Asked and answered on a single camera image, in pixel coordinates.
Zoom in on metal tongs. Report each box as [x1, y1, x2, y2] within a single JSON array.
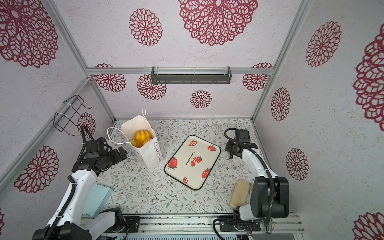
[[229, 153, 234, 164]]

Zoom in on yellow bun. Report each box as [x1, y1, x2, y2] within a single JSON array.
[[135, 130, 152, 142]]

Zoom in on white paper bag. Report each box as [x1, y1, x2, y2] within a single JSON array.
[[107, 108, 164, 171]]

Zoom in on long braided orange bread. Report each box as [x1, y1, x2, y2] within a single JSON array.
[[130, 139, 143, 149]]

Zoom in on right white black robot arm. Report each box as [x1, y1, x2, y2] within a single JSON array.
[[224, 128, 290, 234]]

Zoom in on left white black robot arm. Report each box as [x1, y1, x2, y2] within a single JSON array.
[[32, 125, 128, 240]]

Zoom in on light green box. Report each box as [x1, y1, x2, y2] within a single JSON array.
[[82, 184, 113, 218]]

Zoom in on beige sponge block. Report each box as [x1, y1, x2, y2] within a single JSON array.
[[230, 180, 251, 210]]

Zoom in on white tray black rim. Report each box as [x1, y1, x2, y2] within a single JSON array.
[[164, 135, 221, 191]]

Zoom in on black wire wall rack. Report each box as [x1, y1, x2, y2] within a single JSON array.
[[53, 95, 92, 136]]

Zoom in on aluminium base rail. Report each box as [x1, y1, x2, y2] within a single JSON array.
[[80, 212, 306, 235]]

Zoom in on metal handled tool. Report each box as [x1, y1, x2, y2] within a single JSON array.
[[264, 218, 274, 235]]

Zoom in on black wall shelf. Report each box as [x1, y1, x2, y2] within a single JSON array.
[[150, 67, 233, 85]]

